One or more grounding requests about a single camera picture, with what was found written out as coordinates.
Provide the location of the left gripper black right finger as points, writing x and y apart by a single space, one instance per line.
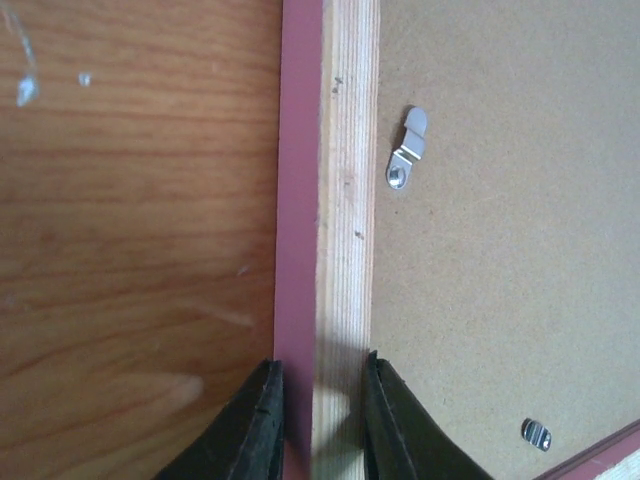
401 440

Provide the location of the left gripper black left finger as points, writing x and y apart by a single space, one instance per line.
246 438

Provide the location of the pink wooden picture frame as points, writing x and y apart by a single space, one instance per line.
325 329

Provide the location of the brown frame backing board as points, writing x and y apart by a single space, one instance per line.
506 273

